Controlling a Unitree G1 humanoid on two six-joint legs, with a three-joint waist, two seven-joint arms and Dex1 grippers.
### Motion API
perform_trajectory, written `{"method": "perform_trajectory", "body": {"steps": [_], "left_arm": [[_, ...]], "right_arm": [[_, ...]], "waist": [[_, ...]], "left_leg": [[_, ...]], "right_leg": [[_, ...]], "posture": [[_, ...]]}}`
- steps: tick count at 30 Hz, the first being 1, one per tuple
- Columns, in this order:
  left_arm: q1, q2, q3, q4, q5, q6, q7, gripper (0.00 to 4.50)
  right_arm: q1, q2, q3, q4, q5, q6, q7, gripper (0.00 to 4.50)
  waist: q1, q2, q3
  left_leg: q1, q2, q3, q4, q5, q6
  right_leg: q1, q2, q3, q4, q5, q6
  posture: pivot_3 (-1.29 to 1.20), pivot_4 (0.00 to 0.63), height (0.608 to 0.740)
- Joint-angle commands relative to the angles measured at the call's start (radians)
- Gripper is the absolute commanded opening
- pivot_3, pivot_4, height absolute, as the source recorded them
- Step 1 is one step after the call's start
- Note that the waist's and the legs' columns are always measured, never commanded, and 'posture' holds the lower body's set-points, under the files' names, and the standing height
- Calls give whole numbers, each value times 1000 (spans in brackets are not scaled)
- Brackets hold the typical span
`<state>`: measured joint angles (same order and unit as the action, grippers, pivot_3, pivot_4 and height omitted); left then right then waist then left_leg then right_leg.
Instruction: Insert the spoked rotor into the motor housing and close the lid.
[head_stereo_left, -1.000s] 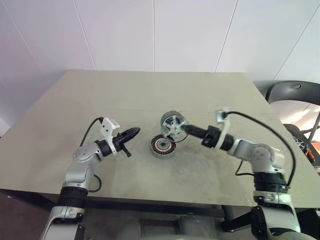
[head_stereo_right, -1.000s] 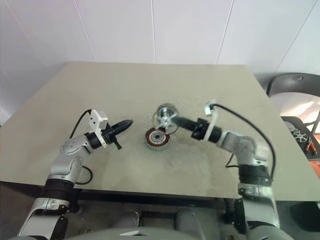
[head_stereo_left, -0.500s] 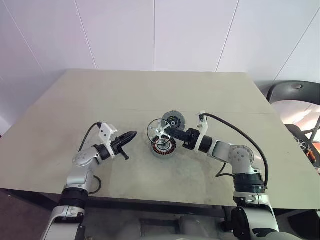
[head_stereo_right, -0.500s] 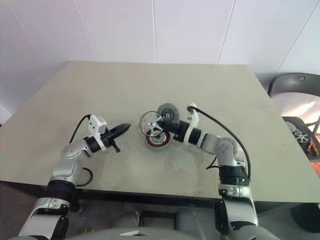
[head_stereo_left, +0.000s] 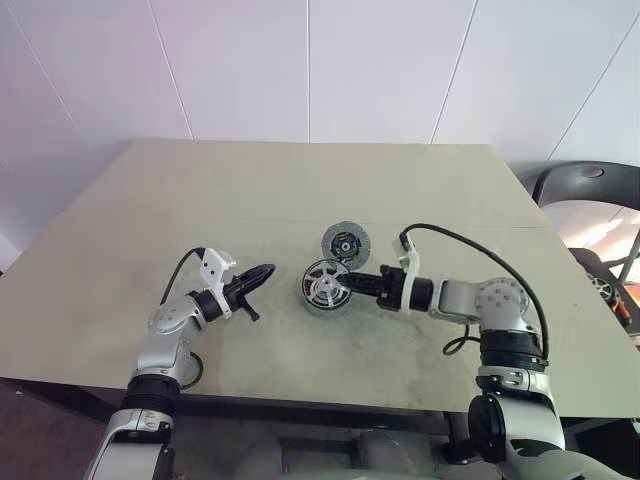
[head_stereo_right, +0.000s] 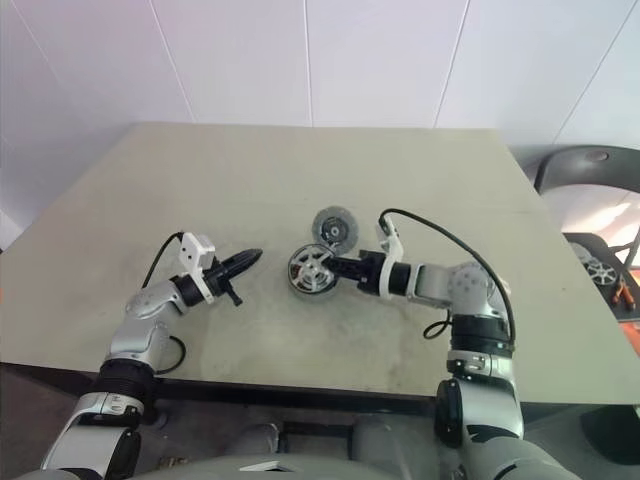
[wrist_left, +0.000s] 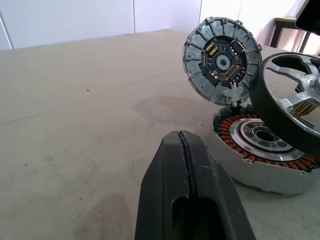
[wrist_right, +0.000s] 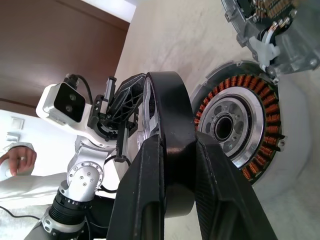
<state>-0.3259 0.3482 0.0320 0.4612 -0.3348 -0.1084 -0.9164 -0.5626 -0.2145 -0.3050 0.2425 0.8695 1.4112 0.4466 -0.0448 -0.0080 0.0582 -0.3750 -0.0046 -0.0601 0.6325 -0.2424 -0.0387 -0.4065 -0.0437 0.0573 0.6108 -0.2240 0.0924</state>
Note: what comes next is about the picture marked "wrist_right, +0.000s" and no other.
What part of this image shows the thin black cable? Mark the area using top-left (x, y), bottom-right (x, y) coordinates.
top-left (0, 204), bottom-right (42, 222)

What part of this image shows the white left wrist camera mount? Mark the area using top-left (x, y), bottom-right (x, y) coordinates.
top-left (35, 81), bottom-right (118, 151)

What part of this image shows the brown wooden door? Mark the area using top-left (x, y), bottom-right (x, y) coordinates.
top-left (0, 0), bottom-right (137, 111)

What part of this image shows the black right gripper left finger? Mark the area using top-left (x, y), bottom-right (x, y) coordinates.
top-left (106, 134), bottom-right (166, 240)

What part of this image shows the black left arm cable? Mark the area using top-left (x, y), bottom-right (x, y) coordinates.
top-left (65, 73), bottom-right (131, 195)

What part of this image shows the person's hand with ring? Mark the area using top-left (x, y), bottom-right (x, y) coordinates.
top-left (0, 145), bottom-right (38, 176)

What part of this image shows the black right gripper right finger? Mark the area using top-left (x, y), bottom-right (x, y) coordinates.
top-left (194, 131), bottom-right (279, 240)

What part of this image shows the grey round sanding disc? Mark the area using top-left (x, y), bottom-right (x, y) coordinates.
top-left (221, 0), bottom-right (320, 77)

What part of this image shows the motor stator with copper coils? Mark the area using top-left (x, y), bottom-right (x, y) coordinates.
top-left (191, 59), bottom-right (286, 187)

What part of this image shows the black round gear wheel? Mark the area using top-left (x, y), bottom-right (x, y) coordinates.
top-left (142, 71), bottom-right (197, 218)

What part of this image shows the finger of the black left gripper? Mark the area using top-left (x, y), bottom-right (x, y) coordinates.
top-left (107, 73), bottom-right (148, 119)

